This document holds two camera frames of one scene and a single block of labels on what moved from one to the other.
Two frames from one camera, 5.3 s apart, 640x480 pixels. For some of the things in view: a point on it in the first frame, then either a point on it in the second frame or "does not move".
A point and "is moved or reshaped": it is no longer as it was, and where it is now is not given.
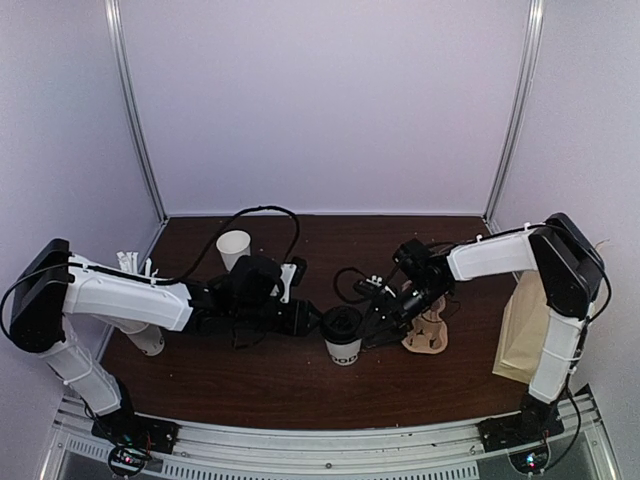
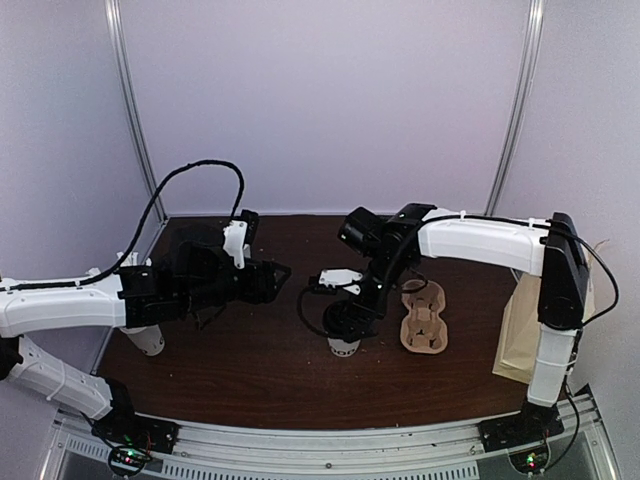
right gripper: x=388 y=307 → x=353 y=318
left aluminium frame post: x=117 y=32 does not move
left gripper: x=297 y=323 → x=259 y=286
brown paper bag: x=524 y=323 does not move
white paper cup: x=344 y=354 is moved or reshaped
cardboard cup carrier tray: x=429 y=332 does not move
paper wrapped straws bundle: x=129 y=263 does not move
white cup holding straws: x=148 y=337 does not move
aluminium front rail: x=582 y=451 does not move
